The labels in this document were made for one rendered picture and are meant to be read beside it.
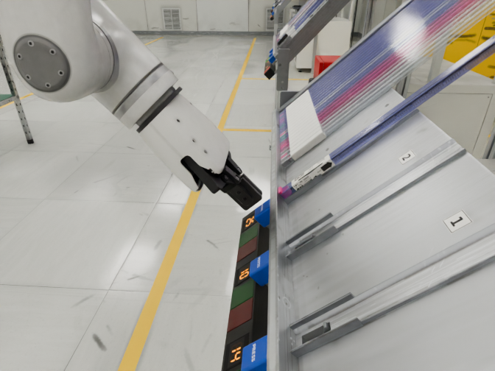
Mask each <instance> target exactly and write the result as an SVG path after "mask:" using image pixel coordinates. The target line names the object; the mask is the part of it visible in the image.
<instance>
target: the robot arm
mask: <svg viewBox="0 0 495 371"><path fill-rule="evenodd" d="M0 35H1V39H2V41H3V44H4V48H5V51H6V53H7V56H8V58H9V60H10V63H11V65H12V67H13V69H14V72H15V73H16V75H17V76H18V78H19V79H20V81H21V82H22V83H23V84H24V86H25V87H26V88H27V89H28V90H29V91H31V92H32V93H33V94H34V95H36V96H38V97H40V98H42V99H45V100H47V101H50V102H59V103H61V102H73V101H76V100H79V99H82V98H84V97H86V96H89V95H91V96H92V97H94V98H95V99H96V100H97V101H98V102H99V103H101V104H102V105H103V106H104V107H105V108H106V109H107V110H109V111H110V112H111V113H112V114H113V115H114V116H115V117H116V118H117V119H118V120H120V122H121V123H123V125H124V126H126V127H127V128H128V129H130V128H131V127H132V126H133V125H135V124H137V125H138V126H139V128H138V129H137V130H136V131H137V132H138V133H139V135H140V136H141V137H142V138H143V140H144V142H145V143H146V144H147V145H148V147H149V148H150V149H151V150H152V151H153V152H154V153H155V154H156V156H157V157H158V158H159V159H160V160H161V161H162V162H163V163H164V164H165V165H166V166H167V167H168V168H169V170H170V171H171V172H172V173H173V174H174V175H175V176H176V177H177V178H179V179H180V180H181V181H182V182H183V183H184V184H185V185H186V186H187V187H188V188H189V189H191V190H192V191H194V192H198V191H200V190H201V188H202V187H203V184H205V186H206V187H207V188H208V189H209V191H210V192H211V193H212V194H216V193H217V192H218V191H219V190H221V191H222V192H223V193H225V194H227V195H228V196H230V197H231V198H232V199H233V200H234V201H235V202H236V203H237V204H238V205H239V206H240V207H241V208H243V209H244V210H245V211H247V210H248V209H250V208H251V207H253V206H254V205H255V204H256V203H258V202H259V201H261V200H262V191H261V190H260V189H259V188H258V187H257V186H256V185H255V184H254V183H253V182H252V181H251V180H250V179H249V178H248V177H247V176H246V175H245V174H244V173H243V174H242V170H241V169H240V168H239V166H238V165H237V164H236V163H235V162H234V161H233V159H232V158H231V153H230V151H229V146H230V144H229V141H228V139H227V138H226V137H225V136H224V134H223V133H222V132H221V131H220V130H219V129H218V128H217V127H216V126H215V125H214V124H213V123H212V122H211V121H210V120H209V119H208V118H207V117H206V116H205V115H204V114H203V113H201V112H200V111H199V110H198V109H197V108H196V107H195V106H194V105H193V104H192V103H191V102H190V101H188V100H187V99H186V98H185V97H184V96H182V95H181V94H180V92H181V91H182V90H183V89H182V88H181V87H180V86H179V87H178V88H177V89H176V90H175V88H174V87H173V85H174V84H175V83H176V82H177V81H178V78H177V77H176V76H175V75H174V73H173V72H172V71H171V70H170V69H168V68H167V67H166V66H165V65H164V64H163V63H162V62H161V61H160V60H159V59H158V58H157V57H156V56H155V55H154V54H153V53H152V52H151V51H150V50H149V49H148V48H147V47H146V46H145V45H144V44H143V43H142V42H141V41H140V40H139V39H138V38H137V37H136V35H135V34H134V33H133V32H132V31H131V30H130V29H129V28H128V27H127V26H126V25H125V24H124V23H123V22H122V21H121V20H120V19H119V18H118V17H117V16H116V15H115V14H114V12H113V11H112V10H111V9H110V8H109V7H108V6H107V5H106V4H105V3H104V2H103V1H102V0H0ZM212 171H214V172H212ZM241 174H242V175H241Z"/></svg>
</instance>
